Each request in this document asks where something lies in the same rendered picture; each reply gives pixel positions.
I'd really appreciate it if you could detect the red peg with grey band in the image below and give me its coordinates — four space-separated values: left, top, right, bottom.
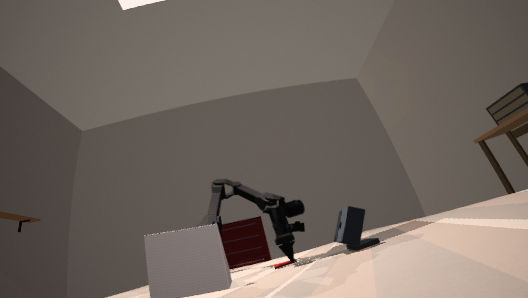
274 259 297 269

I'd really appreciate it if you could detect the grey sloped panel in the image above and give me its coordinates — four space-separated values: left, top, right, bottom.
334 206 380 251

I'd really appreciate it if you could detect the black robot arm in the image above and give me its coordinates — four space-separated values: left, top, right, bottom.
195 179 305 236

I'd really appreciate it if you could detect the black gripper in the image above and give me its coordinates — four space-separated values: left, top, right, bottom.
273 219 295 262

